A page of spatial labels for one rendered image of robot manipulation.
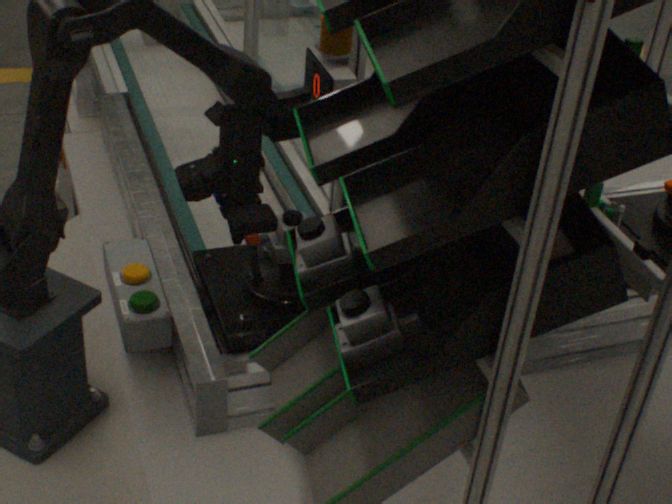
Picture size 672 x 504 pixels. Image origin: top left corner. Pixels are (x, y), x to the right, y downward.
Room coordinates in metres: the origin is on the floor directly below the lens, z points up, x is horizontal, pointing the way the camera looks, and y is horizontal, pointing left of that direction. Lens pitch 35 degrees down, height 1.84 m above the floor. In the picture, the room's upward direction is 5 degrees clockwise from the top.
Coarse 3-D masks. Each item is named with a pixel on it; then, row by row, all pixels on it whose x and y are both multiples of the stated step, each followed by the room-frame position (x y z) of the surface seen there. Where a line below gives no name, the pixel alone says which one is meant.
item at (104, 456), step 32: (64, 256) 1.33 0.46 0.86; (96, 288) 1.25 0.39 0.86; (96, 320) 1.17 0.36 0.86; (96, 352) 1.09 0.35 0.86; (96, 384) 1.02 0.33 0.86; (96, 416) 0.96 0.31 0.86; (128, 416) 0.96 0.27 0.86; (0, 448) 0.88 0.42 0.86; (64, 448) 0.89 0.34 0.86; (96, 448) 0.90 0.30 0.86; (128, 448) 0.91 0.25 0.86; (0, 480) 0.83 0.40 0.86; (32, 480) 0.83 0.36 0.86; (64, 480) 0.84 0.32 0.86; (96, 480) 0.84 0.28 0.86; (128, 480) 0.85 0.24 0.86
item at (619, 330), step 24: (624, 192) 1.57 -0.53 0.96; (600, 312) 1.18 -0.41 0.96; (624, 312) 1.20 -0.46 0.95; (648, 312) 1.21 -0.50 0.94; (552, 336) 1.15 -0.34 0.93; (576, 336) 1.17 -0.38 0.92; (600, 336) 1.18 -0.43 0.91; (624, 336) 1.20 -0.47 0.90; (240, 360) 0.99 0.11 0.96; (528, 360) 1.14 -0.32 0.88; (552, 360) 1.15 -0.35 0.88; (576, 360) 1.17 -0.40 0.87; (240, 384) 0.96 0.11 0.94; (264, 384) 0.98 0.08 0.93; (240, 408) 0.96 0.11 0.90; (264, 408) 0.98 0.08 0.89
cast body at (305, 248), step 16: (304, 224) 0.87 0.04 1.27; (320, 224) 0.87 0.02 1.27; (336, 224) 0.89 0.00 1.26; (304, 240) 0.86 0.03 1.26; (320, 240) 0.85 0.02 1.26; (336, 240) 0.86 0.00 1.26; (304, 256) 0.85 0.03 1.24; (320, 256) 0.85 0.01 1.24; (336, 256) 0.86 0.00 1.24; (352, 256) 0.86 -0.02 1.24; (304, 272) 0.85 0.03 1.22; (320, 272) 0.85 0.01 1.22; (336, 272) 0.86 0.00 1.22; (352, 272) 0.86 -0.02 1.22
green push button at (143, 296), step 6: (132, 294) 1.10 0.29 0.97; (138, 294) 1.10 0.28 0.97; (144, 294) 1.10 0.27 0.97; (150, 294) 1.10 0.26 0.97; (156, 294) 1.11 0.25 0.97; (132, 300) 1.08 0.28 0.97; (138, 300) 1.09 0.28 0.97; (144, 300) 1.09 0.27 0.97; (150, 300) 1.09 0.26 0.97; (156, 300) 1.09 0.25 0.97; (132, 306) 1.08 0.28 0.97; (138, 306) 1.07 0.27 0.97; (144, 306) 1.08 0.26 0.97; (150, 306) 1.08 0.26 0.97; (156, 306) 1.09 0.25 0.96
